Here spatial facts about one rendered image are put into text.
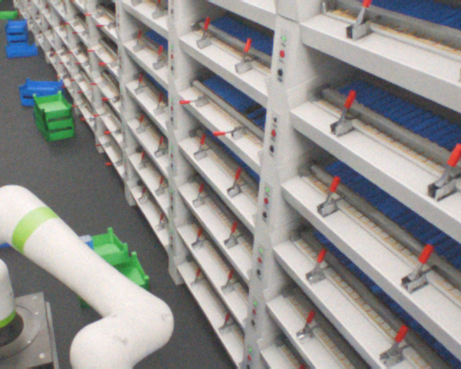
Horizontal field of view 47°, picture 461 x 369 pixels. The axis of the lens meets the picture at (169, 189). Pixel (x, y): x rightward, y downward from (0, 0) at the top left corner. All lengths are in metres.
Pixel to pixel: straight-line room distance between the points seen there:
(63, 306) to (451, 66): 1.78
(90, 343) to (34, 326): 0.80
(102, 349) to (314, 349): 0.67
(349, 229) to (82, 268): 0.57
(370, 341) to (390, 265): 0.20
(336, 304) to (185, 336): 0.97
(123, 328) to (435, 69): 0.67
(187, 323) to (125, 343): 1.24
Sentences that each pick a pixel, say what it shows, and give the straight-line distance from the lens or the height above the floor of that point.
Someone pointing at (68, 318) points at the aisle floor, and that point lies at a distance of 2.25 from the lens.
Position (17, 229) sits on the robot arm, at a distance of 1.19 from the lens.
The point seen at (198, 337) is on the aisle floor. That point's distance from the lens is 2.14.
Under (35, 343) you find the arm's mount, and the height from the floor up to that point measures 0.35.
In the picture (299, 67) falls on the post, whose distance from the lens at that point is 1.23.
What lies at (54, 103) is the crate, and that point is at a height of 0.16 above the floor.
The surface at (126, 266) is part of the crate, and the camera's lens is 2.46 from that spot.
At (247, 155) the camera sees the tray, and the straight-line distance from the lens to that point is 1.47.
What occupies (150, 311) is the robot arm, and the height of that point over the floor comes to 0.83.
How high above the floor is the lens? 1.53
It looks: 30 degrees down
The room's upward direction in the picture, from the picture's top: straight up
